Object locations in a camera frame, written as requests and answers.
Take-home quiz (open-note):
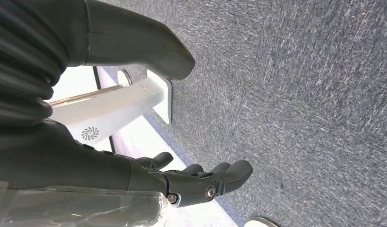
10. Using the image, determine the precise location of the grey kiosk stand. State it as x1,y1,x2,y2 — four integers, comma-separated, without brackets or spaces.
49,69,172,146

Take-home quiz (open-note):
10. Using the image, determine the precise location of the round white disc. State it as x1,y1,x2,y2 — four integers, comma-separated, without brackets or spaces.
243,217,279,227

